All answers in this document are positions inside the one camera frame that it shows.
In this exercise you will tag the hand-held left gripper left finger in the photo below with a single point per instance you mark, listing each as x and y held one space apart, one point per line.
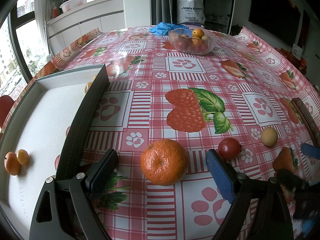
102 171

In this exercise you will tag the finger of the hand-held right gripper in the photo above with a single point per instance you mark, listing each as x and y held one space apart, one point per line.
292 181
310 150

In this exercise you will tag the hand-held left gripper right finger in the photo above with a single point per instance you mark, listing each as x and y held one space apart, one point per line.
220 177

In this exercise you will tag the red cherry tomato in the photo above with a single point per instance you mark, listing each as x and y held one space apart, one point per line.
228 148

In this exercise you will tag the tan round fruit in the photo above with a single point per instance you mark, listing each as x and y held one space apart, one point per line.
269 136

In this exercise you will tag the large orange mandarin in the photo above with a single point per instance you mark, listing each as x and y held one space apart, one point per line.
163 163

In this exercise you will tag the grey tray with white inside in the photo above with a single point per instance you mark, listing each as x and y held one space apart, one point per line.
45 130

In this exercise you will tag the yellow kumquat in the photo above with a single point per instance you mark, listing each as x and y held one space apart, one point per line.
23 156

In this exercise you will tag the round orange fruit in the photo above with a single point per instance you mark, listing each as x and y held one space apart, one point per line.
87 87

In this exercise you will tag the small orange mandarin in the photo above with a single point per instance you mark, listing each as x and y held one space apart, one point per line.
11 163

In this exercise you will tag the clear glass bowl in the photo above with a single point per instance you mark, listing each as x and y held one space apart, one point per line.
180 45

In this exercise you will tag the person's right hand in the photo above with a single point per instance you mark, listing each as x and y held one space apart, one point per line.
310 228

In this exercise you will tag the white paper tag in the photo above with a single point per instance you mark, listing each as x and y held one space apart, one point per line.
297 50

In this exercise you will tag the pink strawberry print tablecloth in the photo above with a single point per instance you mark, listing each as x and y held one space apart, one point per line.
155 80

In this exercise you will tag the red chair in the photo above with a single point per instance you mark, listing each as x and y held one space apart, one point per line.
5 110

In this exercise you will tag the pale yellow round fruit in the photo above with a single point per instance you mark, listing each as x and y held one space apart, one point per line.
205 38

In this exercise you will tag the orange kumquat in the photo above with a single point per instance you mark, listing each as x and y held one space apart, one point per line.
198 32

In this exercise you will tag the white kitchen cabinet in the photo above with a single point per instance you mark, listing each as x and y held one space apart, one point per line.
87 25

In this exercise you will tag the orange bottle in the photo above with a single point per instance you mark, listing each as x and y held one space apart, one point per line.
55 12

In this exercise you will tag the white printed bag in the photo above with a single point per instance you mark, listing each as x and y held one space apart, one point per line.
191 11

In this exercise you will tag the white plastic basin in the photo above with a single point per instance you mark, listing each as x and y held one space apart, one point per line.
73 3

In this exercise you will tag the dark shelf unit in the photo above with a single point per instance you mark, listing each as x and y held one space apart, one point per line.
217 5

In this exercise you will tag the grey curtain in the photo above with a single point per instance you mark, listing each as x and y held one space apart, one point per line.
161 2

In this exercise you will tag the black wall television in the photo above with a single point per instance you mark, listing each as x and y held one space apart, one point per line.
275 12

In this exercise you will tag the black window frame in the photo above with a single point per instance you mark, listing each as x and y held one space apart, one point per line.
21 52

